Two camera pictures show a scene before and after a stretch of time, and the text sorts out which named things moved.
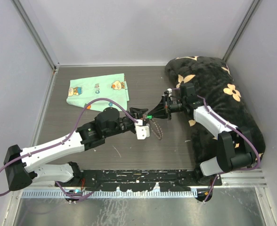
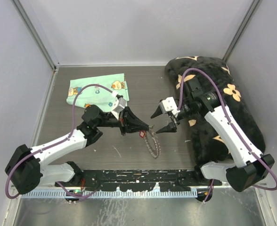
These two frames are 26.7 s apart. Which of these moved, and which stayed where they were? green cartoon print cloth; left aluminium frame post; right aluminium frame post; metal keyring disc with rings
Moved: metal keyring disc with rings
Stayed: left aluminium frame post; right aluminium frame post; green cartoon print cloth
